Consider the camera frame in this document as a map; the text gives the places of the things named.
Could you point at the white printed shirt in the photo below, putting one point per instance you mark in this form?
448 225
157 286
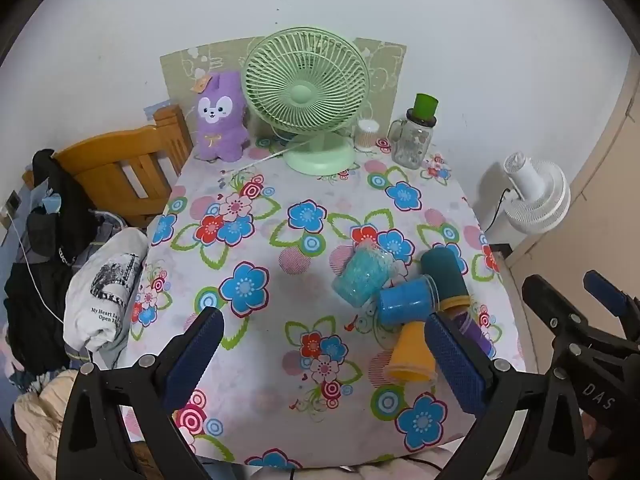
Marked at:
105 280

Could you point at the black clothes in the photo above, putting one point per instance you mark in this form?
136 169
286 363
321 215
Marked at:
35 300

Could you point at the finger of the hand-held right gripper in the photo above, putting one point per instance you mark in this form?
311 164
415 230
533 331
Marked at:
546 299
606 293

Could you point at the green table fan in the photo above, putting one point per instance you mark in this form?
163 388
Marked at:
302 96

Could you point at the white floor fan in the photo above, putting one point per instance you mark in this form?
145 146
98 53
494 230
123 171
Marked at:
539 196

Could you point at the blue face mask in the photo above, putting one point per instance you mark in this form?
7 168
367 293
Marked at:
52 203

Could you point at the orange cup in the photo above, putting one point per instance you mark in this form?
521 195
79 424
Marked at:
410 355

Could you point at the wooden chair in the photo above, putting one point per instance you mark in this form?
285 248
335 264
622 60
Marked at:
110 160

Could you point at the teal cup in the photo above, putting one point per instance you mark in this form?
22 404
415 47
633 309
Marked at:
442 272

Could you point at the cotton swab container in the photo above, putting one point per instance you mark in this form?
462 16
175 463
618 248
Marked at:
367 136

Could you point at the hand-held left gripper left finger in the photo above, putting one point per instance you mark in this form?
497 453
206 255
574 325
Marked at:
192 360

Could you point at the glass mug jar green lid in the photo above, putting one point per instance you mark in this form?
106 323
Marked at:
412 146

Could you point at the beige blanket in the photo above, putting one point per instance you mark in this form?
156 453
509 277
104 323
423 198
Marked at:
40 410

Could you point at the purple plush toy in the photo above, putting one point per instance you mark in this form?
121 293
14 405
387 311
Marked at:
220 130

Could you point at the floral tablecloth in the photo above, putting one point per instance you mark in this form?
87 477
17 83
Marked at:
300 270

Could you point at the purple cup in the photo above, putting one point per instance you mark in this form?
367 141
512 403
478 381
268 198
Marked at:
477 335

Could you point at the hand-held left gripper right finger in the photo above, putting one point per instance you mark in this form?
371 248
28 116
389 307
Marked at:
456 367

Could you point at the light blue textured cup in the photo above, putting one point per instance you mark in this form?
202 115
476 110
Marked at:
362 272

